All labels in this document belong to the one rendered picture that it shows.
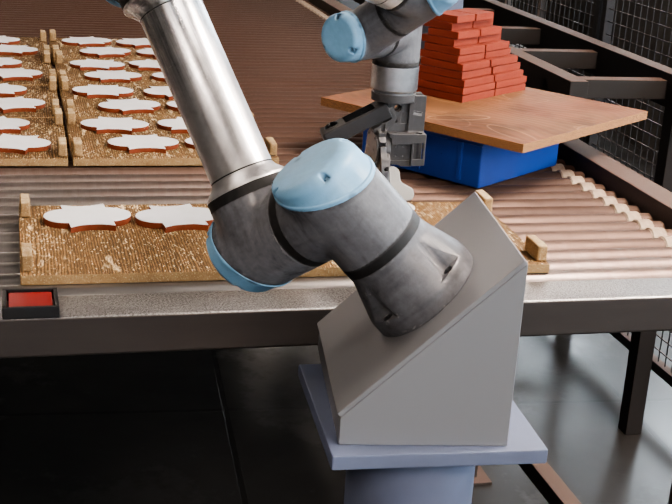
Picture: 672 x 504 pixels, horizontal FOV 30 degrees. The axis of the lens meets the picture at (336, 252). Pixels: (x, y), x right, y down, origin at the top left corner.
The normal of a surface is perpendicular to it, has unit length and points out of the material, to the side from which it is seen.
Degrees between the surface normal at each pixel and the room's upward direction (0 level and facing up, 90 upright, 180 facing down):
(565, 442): 0
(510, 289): 90
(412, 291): 79
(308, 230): 109
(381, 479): 90
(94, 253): 0
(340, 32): 90
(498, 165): 90
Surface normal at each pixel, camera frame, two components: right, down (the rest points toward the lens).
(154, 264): 0.06, -0.95
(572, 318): 0.24, 0.33
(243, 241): -0.61, 0.17
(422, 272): 0.10, -0.08
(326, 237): -0.36, 0.64
